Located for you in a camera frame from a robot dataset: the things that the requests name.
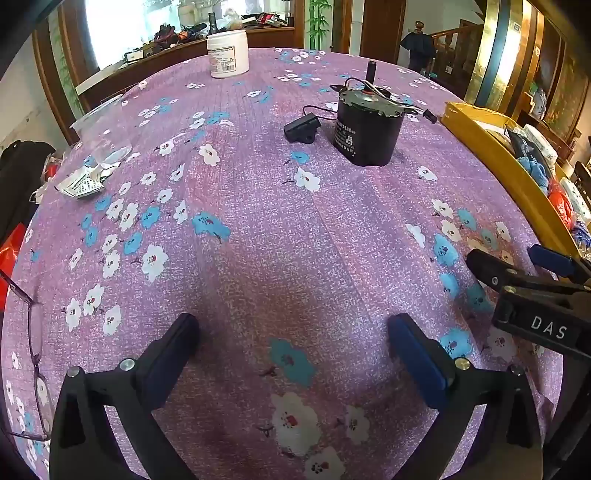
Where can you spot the crumpled foil packet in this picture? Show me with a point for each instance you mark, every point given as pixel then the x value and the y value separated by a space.
pixel 85 183

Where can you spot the white plastic jar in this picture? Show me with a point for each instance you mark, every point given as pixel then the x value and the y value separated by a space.
pixel 227 53

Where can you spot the black bag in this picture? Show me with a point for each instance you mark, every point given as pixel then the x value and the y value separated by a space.
pixel 21 184

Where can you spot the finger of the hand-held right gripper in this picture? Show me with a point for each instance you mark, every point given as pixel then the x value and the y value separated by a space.
pixel 487 270
pixel 551 259

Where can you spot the golden pillar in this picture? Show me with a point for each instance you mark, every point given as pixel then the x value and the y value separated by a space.
pixel 501 50

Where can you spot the black cylindrical motor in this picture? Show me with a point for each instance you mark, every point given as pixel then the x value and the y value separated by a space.
pixel 364 134

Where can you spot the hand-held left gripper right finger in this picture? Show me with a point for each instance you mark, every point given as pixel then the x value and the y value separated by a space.
pixel 415 357

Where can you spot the orange crinkled plastic bag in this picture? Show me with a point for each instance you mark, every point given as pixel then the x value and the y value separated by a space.
pixel 561 203

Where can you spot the thin-framed eyeglasses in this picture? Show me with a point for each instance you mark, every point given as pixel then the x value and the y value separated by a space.
pixel 34 350

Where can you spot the small black capacitor box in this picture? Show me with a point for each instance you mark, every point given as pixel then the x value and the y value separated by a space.
pixel 302 128

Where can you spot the wooden cabinet with mirror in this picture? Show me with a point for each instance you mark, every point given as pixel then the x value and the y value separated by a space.
pixel 152 50

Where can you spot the black printed packet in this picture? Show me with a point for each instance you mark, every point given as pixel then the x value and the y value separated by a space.
pixel 519 141

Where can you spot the clear plastic cup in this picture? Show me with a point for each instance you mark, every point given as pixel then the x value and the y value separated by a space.
pixel 104 134

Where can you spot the green bamboo wall decal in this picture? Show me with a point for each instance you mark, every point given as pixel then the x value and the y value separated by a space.
pixel 319 21

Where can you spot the wooden stair railing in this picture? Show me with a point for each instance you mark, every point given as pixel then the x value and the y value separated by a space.
pixel 450 50

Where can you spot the dark wooden shelf cabinet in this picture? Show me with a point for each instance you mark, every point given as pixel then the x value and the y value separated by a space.
pixel 558 92

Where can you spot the yellow cardboard box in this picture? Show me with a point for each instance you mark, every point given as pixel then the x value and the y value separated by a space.
pixel 503 157

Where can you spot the red shiny bag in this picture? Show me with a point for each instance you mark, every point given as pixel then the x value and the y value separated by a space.
pixel 8 267

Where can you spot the blue knit glove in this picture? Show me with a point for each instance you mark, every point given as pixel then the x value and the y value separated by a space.
pixel 533 170

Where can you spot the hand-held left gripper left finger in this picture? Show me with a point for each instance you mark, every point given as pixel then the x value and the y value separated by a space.
pixel 178 344

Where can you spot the brown wooden door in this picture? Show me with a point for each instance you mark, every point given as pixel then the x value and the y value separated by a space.
pixel 383 27

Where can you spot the purple floral tablecloth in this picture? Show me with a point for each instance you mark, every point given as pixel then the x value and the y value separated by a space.
pixel 277 230

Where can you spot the white blue-print tissue pack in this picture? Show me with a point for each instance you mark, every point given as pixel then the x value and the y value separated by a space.
pixel 545 143

